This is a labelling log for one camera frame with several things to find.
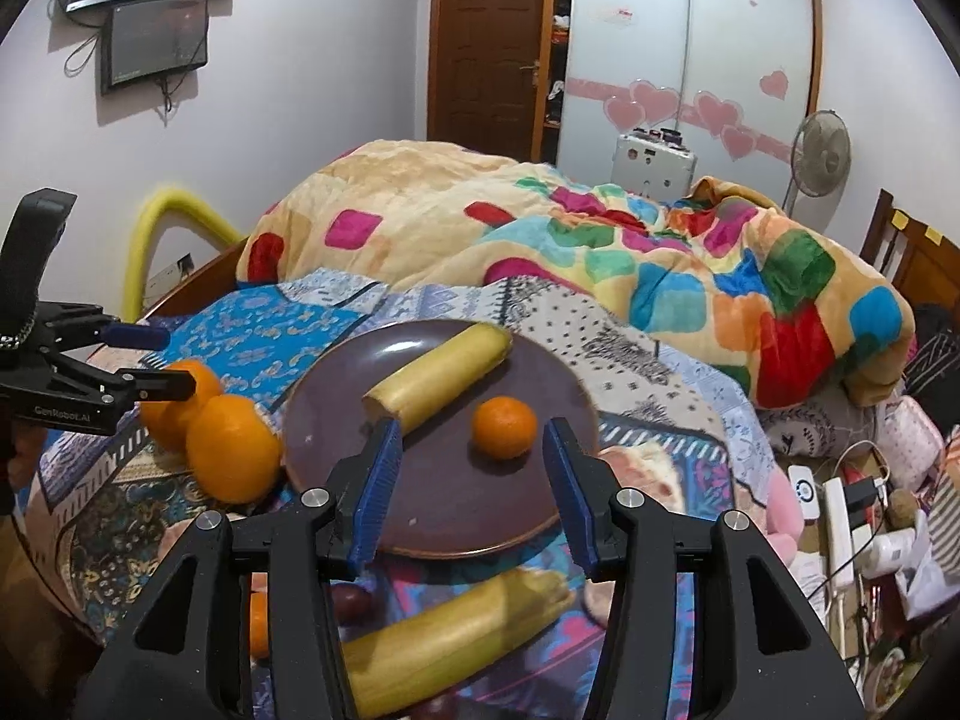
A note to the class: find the wooden bed headboard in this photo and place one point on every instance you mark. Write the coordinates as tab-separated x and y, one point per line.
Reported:
919	261

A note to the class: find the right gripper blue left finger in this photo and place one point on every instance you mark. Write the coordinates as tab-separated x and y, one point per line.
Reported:
361	489

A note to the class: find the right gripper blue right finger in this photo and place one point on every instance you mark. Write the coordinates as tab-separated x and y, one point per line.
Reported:
583	487

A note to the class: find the pink pomelo segment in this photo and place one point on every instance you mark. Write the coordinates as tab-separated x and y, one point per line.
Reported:
645	475

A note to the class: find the colourful patchwork blanket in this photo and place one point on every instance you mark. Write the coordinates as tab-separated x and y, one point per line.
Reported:
722	274

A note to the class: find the yellow foam tube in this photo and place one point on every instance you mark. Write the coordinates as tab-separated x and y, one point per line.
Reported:
168	207

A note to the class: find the small tangerine on plate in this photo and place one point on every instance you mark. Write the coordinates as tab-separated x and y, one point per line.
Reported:
503	428

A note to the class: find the standing electric fan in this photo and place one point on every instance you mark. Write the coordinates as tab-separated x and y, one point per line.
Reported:
820	159

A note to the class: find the long yellow banana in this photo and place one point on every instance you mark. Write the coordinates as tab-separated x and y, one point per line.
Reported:
424	655

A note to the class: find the small wall monitor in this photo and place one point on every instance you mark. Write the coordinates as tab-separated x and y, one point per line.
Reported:
152	39

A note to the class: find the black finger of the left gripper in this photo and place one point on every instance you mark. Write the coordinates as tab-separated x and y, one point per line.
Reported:
140	385

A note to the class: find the white wardrobe with hearts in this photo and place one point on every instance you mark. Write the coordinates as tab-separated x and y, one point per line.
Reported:
734	77

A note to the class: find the dark purple round plate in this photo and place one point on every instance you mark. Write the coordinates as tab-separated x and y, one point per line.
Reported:
449	502

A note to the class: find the large orange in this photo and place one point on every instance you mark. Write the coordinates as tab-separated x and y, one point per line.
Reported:
167	422
233	451

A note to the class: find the small tangerine on cloth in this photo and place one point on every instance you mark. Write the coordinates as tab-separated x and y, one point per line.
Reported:
259	637

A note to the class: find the brown wooden door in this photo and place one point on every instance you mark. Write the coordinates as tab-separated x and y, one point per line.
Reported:
486	68

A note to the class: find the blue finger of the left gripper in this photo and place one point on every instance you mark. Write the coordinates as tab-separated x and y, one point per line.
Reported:
134	336

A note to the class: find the dark purple plum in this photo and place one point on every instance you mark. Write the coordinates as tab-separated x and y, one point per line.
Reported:
353	604

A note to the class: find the white power strip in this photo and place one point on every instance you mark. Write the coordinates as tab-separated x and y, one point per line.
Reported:
840	537

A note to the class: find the white box appliance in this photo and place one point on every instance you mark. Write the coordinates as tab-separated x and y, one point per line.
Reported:
654	164

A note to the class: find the yellow banana piece on plate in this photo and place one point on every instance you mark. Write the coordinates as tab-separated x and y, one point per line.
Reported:
422	388

